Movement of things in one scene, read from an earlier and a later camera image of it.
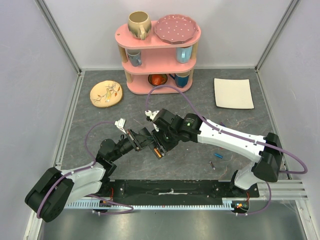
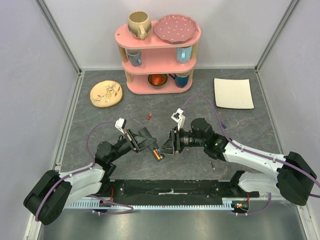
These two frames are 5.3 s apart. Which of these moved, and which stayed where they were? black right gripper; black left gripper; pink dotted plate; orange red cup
Moved: black right gripper
Stayed: orange red cup; black left gripper; pink dotted plate
